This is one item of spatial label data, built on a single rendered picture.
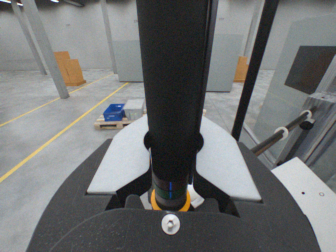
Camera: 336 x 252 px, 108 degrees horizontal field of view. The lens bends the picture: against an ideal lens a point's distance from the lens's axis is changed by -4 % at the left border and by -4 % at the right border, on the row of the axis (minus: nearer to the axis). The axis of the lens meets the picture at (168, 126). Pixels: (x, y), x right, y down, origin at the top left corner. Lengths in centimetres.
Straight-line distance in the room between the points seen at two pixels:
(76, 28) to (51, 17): 209
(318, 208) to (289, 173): 12
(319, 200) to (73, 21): 1500
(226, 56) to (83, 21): 1161
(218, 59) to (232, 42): 69
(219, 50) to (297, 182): 536
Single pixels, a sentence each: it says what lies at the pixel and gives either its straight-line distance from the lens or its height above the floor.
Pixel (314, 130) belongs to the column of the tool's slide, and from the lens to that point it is 79.
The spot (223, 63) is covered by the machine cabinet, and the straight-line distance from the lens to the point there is 580.
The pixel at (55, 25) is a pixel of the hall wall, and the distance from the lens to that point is 1583.
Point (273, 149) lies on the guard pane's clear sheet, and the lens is 120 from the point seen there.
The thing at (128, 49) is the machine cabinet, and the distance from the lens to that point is 747.
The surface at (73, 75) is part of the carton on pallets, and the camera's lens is 837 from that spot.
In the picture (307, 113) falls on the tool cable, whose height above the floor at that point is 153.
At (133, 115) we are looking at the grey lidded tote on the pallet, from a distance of 321.
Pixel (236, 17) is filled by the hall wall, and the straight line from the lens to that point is 1297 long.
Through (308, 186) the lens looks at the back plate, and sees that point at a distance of 59.
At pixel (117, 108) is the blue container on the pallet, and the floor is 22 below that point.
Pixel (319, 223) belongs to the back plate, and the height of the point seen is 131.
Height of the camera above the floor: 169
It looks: 32 degrees down
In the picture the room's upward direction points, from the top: straight up
